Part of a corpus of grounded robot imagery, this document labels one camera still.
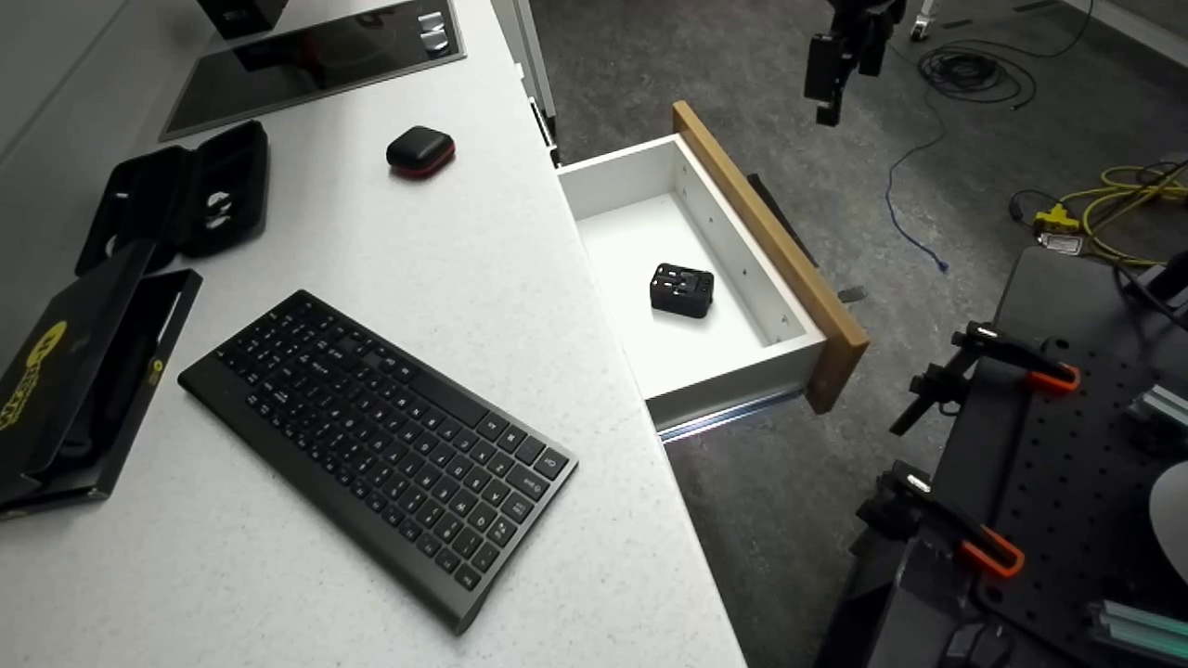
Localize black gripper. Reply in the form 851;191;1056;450
801;0;913;129

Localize white drawer with wooden front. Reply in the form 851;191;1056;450
554;96;873;430

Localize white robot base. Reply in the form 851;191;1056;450
1147;455;1188;586

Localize small black box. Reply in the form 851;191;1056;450
644;259;719;321

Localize dark grey robot table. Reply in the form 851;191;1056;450
814;238;1188;668

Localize black and orange clamp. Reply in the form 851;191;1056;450
852;458;1032;586
888;317;1087;436

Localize black earbud case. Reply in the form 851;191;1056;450
383;123;460;185

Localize aluminium extrusion bar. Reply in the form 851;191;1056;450
1124;379;1188;455
1085;597;1188;668

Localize black perforated board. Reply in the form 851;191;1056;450
982;331;1188;668

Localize black glass cooktop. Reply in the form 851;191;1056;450
155;0;472;145

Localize black computer keyboard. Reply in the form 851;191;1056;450
174;285;582;636

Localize black box-shaped object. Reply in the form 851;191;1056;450
196;0;290;41

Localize open black zip case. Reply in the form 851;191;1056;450
69;118;273;279

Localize black folder with yellow logo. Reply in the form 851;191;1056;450
0;238;206;520

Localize thin black cable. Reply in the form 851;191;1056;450
878;127;959;279

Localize coiled black cable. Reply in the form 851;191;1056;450
913;34;1046;118

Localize yellow cable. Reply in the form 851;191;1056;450
1029;158;1188;269

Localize metal drawer rail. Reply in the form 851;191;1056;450
654;382;810;446

